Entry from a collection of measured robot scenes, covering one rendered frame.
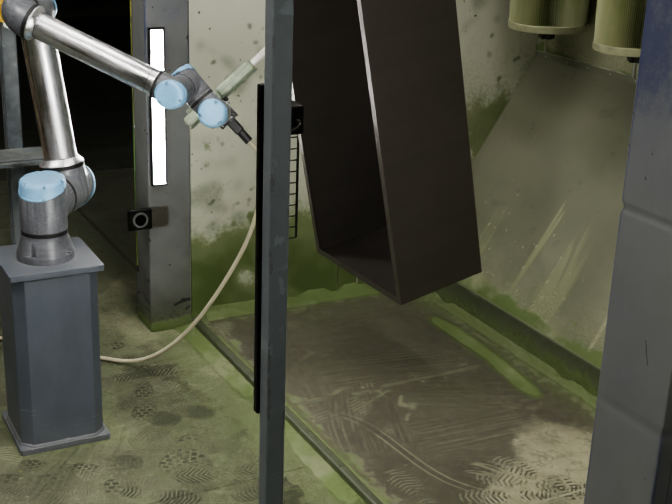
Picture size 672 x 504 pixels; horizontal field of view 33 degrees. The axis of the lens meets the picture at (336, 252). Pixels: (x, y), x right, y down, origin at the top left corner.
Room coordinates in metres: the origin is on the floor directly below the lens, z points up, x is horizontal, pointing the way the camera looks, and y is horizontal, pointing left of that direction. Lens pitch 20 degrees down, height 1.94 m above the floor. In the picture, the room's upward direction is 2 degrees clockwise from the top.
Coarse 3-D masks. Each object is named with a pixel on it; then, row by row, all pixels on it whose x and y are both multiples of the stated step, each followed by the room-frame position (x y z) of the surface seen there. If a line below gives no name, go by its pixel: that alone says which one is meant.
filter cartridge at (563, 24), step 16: (512, 0) 4.82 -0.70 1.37; (528, 0) 4.73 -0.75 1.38; (544, 0) 4.70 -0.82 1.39; (560, 0) 4.68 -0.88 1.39; (576, 0) 4.71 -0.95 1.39; (512, 16) 4.80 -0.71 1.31; (528, 16) 4.72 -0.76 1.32; (544, 16) 4.69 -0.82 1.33; (560, 16) 4.69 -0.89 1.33; (576, 16) 4.71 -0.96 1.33; (528, 32) 4.71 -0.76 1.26; (544, 32) 4.68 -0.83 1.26; (560, 32) 4.68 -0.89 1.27; (576, 32) 4.71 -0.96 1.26; (544, 48) 4.84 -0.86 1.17
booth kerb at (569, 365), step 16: (448, 288) 4.68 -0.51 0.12; (464, 288) 4.57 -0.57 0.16; (464, 304) 4.56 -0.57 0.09; (480, 304) 4.46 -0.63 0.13; (496, 304) 4.38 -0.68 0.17; (480, 320) 4.45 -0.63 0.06; (496, 320) 4.35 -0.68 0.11; (512, 320) 4.26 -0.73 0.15; (512, 336) 4.25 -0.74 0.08; (528, 336) 4.16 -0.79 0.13; (544, 336) 4.08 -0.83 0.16; (544, 352) 4.07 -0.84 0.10; (560, 352) 3.98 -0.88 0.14; (560, 368) 3.97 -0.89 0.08; (576, 368) 3.89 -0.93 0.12; (592, 368) 3.82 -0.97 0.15; (592, 384) 3.81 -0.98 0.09
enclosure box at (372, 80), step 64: (320, 0) 4.12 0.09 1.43; (384, 0) 3.55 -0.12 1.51; (448, 0) 3.68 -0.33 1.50; (320, 64) 4.13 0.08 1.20; (384, 64) 3.56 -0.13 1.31; (448, 64) 3.69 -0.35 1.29; (320, 128) 4.13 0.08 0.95; (384, 128) 3.57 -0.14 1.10; (448, 128) 3.70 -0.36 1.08; (320, 192) 4.14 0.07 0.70; (384, 192) 3.59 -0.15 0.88; (448, 192) 3.71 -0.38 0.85; (384, 256) 4.02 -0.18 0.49; (448, 256) 3.72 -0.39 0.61
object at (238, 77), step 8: (264, 48) 3.89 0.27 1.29; (256, 56) 3.88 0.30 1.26; (264, 56) 3.89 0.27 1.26; (248, 64) 3.86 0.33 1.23; (240, 72) 3.86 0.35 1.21; (248, 72) 3.86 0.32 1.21; (232, 80) 3.85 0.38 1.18; (240, 80) 3.86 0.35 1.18; (224, 88) 3.85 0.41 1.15; (232, 88) 3.85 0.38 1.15; (224, 96) 3.85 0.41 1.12; (192, 112) 3.84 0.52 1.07; (184, 120) 3.84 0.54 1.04; (192, 120) 3.83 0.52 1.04; (232, 120) 3.84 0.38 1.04; (192, 128) 3.83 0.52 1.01; (232, 128) 3.83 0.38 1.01; (240, 128) 3.83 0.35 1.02; (240, 136) 3.83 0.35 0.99; (248, 136) 3.83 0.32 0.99
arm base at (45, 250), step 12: (24, 240) 3.44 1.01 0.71; (36, 240) 3.42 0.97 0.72; (48, 240) 3.43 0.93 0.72; (60, 240) 3.45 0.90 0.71; (24, 252) 3.42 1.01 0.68; (36, 252) 3.41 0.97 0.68; (48, 252) 3.41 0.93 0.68; (60, 252) 3.43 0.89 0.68; (72, 252) 3.48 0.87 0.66; (36, 264) 3.40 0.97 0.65; (48, 264) 3.41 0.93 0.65
